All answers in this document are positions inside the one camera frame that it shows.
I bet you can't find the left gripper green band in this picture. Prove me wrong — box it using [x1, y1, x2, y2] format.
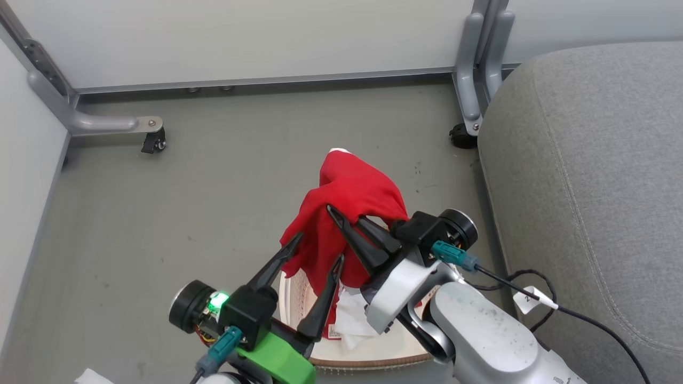
[169, 233, 345, 384]

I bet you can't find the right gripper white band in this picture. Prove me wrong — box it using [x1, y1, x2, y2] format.
[326, 205, 479, 334]

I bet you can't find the red clothing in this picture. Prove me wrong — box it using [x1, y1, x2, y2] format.
[280, 148, 411, 327]

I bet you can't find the white clothing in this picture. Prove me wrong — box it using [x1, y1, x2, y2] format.
[335, 288, 380, 351]

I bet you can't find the white beige laundry basket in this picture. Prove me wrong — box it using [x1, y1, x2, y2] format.
[278, 268, 434, 370]

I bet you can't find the teal connector on right gripper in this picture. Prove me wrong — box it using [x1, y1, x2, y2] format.
[431, 240, 480, 272]

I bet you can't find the teal connector on gripper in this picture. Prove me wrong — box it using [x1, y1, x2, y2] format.
[431, 240, 480, 272]
[195, 326, 244, 375]

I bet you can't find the teal connector on left gripper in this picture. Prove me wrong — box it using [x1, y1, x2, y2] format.
[195, 326, 244, 375]

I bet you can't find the black caster wheel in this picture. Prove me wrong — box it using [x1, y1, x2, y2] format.
[141, 128, 168, 155]
[449, 123, 479, 149]

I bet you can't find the upright grey partition foot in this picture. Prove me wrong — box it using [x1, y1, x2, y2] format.
[452, 0, 516, 137]

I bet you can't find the white cloth scrap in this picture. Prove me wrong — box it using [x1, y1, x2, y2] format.
[74, 367, 116, 384]

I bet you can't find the grey fabric sofa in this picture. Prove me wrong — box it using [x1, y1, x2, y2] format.
[477, 42, 683, 384]

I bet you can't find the long grey partition foot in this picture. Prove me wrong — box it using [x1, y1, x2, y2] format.
[27, 69, 164, 137]

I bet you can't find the grey metal partition rail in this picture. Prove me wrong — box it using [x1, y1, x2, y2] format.
[75, 65, 460, 95]

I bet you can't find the black cable with white tag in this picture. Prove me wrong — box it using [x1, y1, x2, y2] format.
[470, 265, 653, 384]

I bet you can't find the dark metal partition post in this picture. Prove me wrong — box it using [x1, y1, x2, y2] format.
[0, 3, 78, 107]

